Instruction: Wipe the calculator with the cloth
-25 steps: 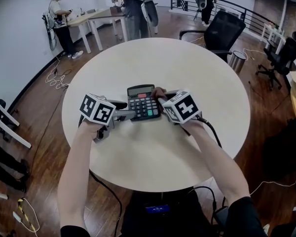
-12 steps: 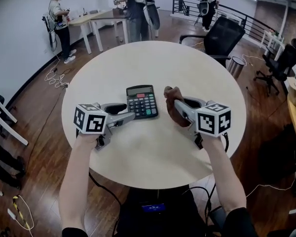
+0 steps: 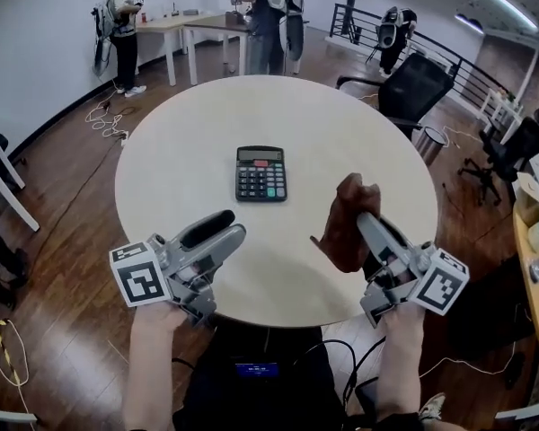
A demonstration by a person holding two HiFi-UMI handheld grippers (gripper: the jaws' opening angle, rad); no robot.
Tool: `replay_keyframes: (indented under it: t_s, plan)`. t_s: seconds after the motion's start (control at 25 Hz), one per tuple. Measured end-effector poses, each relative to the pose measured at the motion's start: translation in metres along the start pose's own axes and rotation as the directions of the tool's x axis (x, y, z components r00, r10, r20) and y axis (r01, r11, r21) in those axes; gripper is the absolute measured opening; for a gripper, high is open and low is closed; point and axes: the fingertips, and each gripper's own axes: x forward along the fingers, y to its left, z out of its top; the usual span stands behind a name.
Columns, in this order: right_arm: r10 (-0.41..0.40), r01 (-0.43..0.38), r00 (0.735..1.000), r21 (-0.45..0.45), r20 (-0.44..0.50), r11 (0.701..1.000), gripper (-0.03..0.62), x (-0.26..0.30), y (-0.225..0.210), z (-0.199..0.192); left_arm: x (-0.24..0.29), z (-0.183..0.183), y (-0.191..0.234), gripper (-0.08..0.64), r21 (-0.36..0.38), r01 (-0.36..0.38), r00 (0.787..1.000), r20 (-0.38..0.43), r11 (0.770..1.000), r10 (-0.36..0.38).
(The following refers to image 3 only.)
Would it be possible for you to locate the dark brown desk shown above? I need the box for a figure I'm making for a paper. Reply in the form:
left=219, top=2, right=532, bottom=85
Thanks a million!
left=181, top=14, right=253, bottom=85

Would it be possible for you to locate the thin white cable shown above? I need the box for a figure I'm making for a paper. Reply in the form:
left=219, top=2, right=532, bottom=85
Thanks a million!
left=419, top=339, right=518, bottom=379

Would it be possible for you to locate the person's black clothing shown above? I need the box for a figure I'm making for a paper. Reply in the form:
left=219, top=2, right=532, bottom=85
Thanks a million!
left=172, top=324, right=426, bottom=431

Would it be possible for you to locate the white-legged side table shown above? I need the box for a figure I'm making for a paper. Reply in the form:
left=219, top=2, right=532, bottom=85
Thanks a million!
left=0, top=127, right=42, bottom=233

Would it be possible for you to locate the white paper bag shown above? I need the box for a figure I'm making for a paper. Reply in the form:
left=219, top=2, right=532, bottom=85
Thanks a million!
left=515, top=171, right=539, bottom=226

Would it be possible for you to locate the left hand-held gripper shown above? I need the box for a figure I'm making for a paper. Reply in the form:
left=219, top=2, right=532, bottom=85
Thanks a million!
left=109, top=209, right=248, bottom=329

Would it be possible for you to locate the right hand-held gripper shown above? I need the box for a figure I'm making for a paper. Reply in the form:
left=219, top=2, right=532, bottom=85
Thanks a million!
left=356, top=211, right=471, bottom=330

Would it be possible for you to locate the brown cloth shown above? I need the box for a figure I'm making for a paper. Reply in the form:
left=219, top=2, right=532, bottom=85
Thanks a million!
left=309, top=172, right=383, bottom=274

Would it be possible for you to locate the black mesh office chair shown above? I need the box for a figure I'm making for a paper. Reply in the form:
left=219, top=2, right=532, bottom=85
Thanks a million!
left=336, top=52, right=455, bottom=141

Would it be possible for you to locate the person's white shoe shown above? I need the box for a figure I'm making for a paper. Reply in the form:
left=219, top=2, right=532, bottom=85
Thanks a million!
left=419, top=391, right=446, bottom=422

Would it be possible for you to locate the person's left forearm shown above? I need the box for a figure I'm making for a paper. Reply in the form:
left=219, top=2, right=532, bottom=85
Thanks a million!
left=122, top=303, right=186, bottom=431

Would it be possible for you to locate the black metal railing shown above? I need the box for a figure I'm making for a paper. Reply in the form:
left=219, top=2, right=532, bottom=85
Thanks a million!
left=326, top=1, right=525, bottom=121

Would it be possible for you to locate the white floor cable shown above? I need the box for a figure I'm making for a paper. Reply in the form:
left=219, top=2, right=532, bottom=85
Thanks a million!
left=84, top=88, right=129, bottom=142

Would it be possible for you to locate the long ceiling light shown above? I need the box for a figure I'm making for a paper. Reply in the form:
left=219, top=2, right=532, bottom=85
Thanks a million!
left=468, top=0, right=539, bottom=31

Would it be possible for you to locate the black device with blue screen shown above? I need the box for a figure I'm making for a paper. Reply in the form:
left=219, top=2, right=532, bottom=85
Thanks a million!
left=233, top=361, right=280, bottom=380

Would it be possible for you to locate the black desktop calculator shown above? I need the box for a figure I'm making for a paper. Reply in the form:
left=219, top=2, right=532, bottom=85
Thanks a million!
left=235, top=145, right=289, bottom=203

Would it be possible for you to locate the grey metal waste bin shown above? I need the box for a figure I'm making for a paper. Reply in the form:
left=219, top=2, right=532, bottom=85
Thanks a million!
left=414, top=125, right=448, bottom=167

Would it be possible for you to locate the yellow curved table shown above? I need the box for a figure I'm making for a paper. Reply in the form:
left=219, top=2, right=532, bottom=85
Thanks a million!
left=511, top=172, right=539, bottom=368

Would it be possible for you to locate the person's right forearm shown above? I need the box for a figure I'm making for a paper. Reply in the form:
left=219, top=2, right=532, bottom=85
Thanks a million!
left=376, top=303, right=429, bottom=421

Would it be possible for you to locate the yellow and black cable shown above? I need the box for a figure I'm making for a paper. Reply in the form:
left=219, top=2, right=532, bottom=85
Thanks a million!
left=0, top=318, right=31, bottom=387

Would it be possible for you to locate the light wooden desk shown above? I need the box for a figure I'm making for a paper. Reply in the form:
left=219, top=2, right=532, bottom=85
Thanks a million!
left=133, top=13, right=229, bottom=87

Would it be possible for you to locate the white shelf unit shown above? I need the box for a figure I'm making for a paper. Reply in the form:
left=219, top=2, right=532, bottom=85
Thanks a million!
left=479, top=88, right=526, bottom=144

